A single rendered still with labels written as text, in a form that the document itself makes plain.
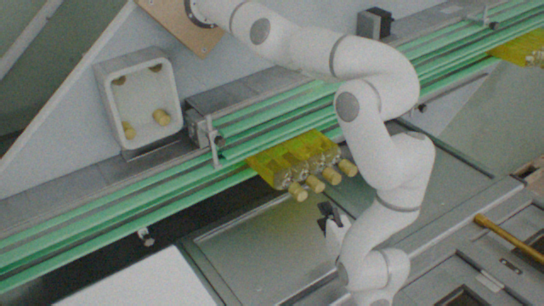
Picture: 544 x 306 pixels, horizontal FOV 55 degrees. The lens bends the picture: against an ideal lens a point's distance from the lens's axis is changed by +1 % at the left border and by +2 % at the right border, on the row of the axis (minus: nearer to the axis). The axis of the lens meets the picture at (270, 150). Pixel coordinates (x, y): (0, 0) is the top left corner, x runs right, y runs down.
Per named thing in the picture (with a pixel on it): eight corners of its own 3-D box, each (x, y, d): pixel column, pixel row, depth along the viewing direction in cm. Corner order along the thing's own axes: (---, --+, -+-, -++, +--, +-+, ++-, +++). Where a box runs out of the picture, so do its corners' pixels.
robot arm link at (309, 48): (341, 25, 94) (384, 52, 106) (255, 7, 110) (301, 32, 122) (322, 74, 95) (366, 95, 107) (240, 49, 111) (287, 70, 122)
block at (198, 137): (187, 139, 147) (198, 150, 142) (182, 111, 141) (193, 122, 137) (198, 134, 149) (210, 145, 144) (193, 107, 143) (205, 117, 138)
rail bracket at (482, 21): (459, 20, 182) (491, 31, 173) (462, 0, 178) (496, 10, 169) (467, 17, 184) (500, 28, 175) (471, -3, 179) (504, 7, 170)
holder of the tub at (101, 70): (118, 152, 144) (128, 166, 139) (91, 64, 128) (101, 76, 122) (173, 131, 151) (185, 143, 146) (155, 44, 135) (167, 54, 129)
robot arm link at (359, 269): (406, 182, 100) (384, 267, 110) (347, 187, 96) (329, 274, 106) (431, 206, 93) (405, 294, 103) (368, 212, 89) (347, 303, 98)
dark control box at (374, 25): (355, 34, 174) (372, 42, 169) (356, 12, 170) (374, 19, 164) (373, 27, 178) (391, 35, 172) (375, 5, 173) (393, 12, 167)
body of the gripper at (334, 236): (367, 274, 118) (347, 240, 127) (370, 243, 112) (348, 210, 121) (337, 283, 116) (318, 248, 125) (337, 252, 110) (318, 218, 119)
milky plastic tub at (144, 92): (113, 138, 140) (125, 153, 134) (90, 64, 127) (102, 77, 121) (172, 116, 148) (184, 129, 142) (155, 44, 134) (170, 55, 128)
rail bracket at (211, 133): (200, 155, 143) (221, 178, 135) (190, 104, 133) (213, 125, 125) (209, 151, 145) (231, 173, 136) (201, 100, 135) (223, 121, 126)
